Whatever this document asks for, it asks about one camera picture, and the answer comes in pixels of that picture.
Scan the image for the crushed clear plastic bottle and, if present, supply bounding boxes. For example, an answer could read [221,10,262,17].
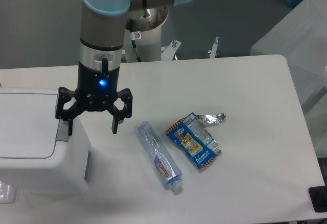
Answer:
[134,121,183,193]

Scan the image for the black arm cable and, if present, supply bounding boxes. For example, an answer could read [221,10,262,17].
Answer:
[129,19,142,63]

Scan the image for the blue snack wrapper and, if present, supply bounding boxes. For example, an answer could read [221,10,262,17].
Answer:
[165,113,221,170]

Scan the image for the black object at table edge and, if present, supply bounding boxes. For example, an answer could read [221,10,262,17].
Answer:
[309,186,326,213]

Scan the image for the clear plastic object left edge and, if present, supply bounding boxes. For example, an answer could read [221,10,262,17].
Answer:
[0,181,16,204]

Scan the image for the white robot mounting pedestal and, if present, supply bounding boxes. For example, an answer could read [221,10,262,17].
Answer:
[120,7,220,63]

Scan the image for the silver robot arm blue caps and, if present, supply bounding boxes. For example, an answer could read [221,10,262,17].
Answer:
[55,0,192,135]

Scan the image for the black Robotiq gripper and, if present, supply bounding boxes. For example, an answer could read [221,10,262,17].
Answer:
[55,63,133,136]

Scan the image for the white push-lid trash can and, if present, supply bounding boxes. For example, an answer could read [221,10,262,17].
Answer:
[1,88,92,194]

